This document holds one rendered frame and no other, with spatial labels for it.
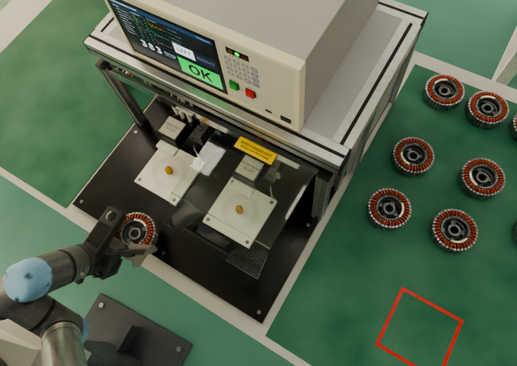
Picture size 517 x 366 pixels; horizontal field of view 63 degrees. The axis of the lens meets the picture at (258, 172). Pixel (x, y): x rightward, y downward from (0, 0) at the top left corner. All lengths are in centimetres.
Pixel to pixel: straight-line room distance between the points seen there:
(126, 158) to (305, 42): 76
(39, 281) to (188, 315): 112
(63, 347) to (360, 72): 80
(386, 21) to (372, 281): 63
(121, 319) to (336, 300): 112
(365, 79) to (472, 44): 171
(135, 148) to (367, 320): 81
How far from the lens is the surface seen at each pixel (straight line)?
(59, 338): 94
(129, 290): 202
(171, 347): 192
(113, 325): 201
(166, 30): 85
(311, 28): 75
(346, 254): 115
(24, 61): 172
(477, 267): 123
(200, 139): 123
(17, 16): 189
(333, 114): 88
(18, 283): 90
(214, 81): 89
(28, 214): 235
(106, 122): 143
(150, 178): 125
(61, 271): 92
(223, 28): 75
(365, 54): 98
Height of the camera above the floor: 187
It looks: 66 degrees down
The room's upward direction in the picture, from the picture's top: 11 degrees counter-clockwise
